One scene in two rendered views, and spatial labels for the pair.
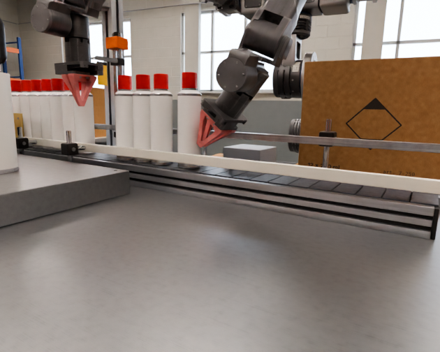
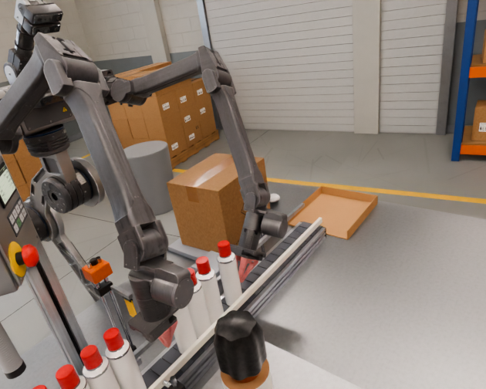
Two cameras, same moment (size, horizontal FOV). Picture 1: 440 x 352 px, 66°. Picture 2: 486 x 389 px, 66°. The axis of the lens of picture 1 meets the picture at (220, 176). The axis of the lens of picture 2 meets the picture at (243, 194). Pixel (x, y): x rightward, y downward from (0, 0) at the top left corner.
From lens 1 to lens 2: 1.22 m
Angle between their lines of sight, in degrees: 76
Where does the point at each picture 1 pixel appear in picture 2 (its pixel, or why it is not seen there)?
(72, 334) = (425, 322)
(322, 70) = (226, 191)
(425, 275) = (359, 248)
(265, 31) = (265, 194)
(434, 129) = not seen: hidden behind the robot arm
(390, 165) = not seen: hidden behind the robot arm
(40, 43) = not seen: outside the picture
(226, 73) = (281, 229)
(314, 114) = (229, 217)
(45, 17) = (189, 288)
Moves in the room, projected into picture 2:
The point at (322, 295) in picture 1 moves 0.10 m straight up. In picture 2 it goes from (381, 271) to (382, 245)
